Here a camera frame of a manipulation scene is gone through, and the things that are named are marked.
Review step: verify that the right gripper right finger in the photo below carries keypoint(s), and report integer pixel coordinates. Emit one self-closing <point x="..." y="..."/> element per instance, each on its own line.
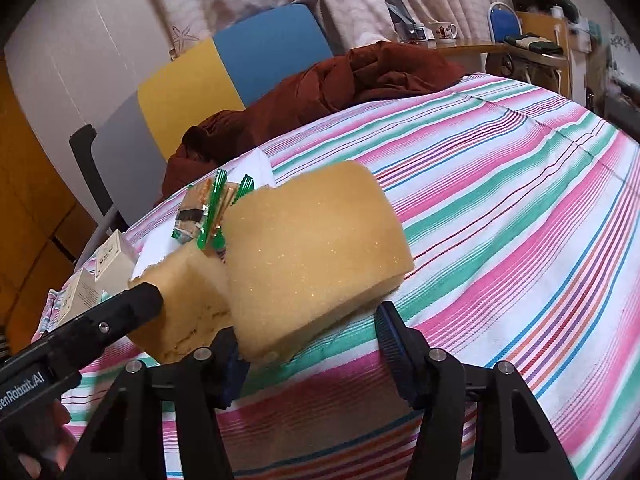
<point x="513" y="437"/>

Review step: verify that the patterned mug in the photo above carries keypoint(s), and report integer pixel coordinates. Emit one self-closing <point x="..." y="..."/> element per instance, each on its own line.
<point x="443" y="31"/>

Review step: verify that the dark red cloth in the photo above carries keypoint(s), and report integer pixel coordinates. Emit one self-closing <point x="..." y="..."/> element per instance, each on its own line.
<point x="382" y="71"/>

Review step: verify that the green cracker packet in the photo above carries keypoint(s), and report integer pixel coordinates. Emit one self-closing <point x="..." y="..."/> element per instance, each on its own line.
<point x="201" y="211"/>

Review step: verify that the small yellow sponge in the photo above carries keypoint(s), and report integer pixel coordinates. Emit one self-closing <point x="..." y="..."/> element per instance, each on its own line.
<point x="195" y="290"/>

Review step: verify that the beige cardboard box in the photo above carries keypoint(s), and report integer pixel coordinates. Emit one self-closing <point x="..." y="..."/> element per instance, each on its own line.
<point x="115" y="262"/>
<point x="80" y="294"/>

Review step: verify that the grey yellow blue chair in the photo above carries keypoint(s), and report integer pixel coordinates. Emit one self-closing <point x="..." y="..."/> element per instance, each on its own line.
<point x="123" y="161"/>

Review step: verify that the large yellow sponge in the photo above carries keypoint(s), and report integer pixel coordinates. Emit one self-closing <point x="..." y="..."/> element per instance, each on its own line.
<point x="305" y="255"/>

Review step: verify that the wooden side table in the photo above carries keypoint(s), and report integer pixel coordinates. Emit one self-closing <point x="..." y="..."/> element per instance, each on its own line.
<point x="508" y="61"/>

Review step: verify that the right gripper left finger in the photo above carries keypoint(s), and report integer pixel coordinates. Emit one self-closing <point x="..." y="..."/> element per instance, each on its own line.
<point x="124" y="437"/>

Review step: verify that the striped tablecloth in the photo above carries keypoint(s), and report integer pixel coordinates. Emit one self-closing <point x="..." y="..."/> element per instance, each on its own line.
<point x="521" y="210"/>

